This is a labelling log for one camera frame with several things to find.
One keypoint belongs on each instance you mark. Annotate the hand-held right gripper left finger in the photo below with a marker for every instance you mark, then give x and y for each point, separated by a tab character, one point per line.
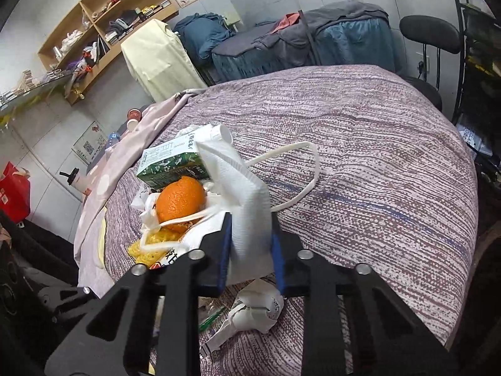
224	252

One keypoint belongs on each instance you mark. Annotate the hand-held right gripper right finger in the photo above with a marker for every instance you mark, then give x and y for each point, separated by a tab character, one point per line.
278	260

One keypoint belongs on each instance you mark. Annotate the white tissue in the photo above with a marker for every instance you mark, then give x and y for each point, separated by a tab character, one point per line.
256	307

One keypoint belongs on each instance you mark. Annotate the orange mandarin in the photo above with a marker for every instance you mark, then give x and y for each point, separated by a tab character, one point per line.
180	203

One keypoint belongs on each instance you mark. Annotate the green and white milk carton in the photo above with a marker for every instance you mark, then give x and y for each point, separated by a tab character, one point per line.
168	164

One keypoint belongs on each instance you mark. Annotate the yellow snack packet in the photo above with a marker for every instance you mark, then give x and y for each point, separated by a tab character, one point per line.
158	244

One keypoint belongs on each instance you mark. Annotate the green pen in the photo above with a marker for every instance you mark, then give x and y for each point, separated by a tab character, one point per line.
211	318

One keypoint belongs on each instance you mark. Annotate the white paper slip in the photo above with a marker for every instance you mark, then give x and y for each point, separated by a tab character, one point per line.
215	340

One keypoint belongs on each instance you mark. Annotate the purple striped blanket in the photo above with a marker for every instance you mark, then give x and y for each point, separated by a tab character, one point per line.
372	164

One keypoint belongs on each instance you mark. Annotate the pink dotted sheet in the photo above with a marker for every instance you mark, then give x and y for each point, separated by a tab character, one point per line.
113	172

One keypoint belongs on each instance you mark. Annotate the blue capped bottle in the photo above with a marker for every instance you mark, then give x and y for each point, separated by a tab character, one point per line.
113	140

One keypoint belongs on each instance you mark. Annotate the white bottle with black cap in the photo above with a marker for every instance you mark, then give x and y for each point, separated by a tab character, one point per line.
78	182

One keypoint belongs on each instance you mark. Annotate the red paper cup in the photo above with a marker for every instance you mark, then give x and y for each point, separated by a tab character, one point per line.
134	116

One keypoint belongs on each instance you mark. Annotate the cream shirt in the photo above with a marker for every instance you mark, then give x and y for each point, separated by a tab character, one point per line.
156	62

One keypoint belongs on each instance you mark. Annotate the red gift bag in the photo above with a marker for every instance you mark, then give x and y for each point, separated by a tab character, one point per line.
13	194

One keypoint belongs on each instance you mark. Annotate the blue cloth pile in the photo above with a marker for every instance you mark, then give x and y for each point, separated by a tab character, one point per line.
199	35

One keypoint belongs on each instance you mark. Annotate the grey covered sofa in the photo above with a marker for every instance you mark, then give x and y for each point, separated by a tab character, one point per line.
344	43

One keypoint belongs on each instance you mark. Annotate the red cloth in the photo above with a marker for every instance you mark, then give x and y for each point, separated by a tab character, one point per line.
287	21

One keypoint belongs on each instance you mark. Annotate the black round chair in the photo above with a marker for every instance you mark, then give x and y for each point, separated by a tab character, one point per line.
430	33

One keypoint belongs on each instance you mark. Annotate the black metal rack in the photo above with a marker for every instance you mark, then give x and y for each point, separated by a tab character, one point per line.
479	47

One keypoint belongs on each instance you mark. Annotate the wall notice sheet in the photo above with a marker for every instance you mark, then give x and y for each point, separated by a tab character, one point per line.
89	144

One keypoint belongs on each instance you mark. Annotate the wooden wall shelf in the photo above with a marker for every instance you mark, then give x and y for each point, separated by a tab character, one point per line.
98	19

